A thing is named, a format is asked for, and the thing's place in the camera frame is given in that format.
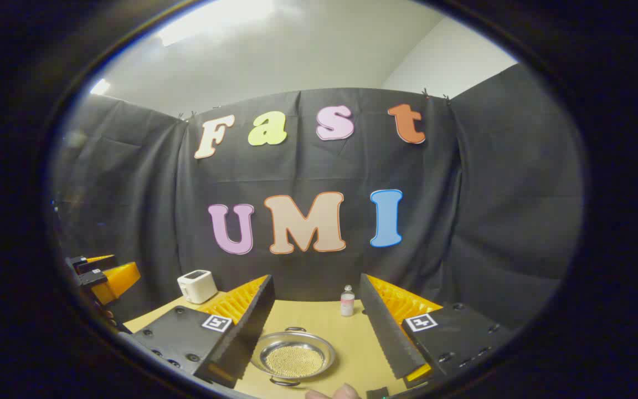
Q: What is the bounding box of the steel pot with black handles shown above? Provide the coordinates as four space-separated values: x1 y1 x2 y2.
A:
251 327 337 387

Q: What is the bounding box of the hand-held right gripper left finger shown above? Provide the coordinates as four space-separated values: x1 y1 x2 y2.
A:
125 274 276 390

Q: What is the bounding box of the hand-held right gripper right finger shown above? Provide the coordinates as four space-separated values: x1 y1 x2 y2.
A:
359 273 516 391

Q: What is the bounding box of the white toaster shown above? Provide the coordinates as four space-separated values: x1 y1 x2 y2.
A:
177 270 219 304

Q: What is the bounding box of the pile of yellow soybeans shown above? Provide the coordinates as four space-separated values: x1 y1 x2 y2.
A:
265 345 325 376

